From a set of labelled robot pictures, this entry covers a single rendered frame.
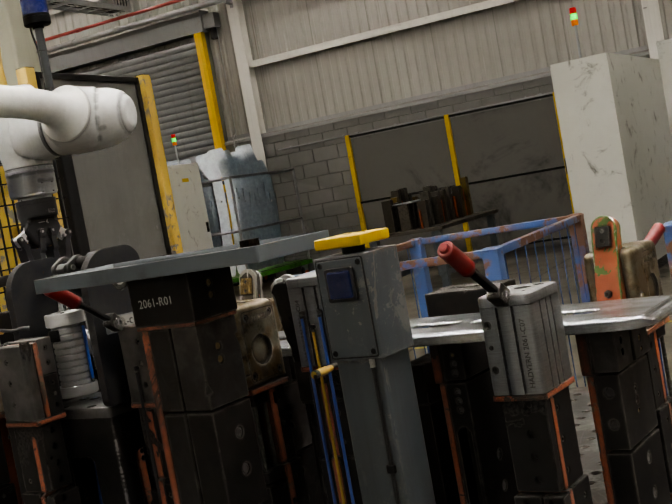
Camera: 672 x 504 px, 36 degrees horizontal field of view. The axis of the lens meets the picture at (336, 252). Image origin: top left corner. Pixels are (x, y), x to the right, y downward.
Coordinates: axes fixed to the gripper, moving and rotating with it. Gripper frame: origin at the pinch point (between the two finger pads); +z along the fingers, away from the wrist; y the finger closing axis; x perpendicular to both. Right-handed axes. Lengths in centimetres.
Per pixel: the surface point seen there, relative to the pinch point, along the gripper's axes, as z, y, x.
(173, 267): -6, -46, -76
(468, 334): 9, -14, -95
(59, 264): -8.0, -24.9, -32.6
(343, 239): -6, -42, -97
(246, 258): -6, -46, -87
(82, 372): 8.5, -27.4, -36.1
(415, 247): 19, 277, 84
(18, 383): 7, -38, -35
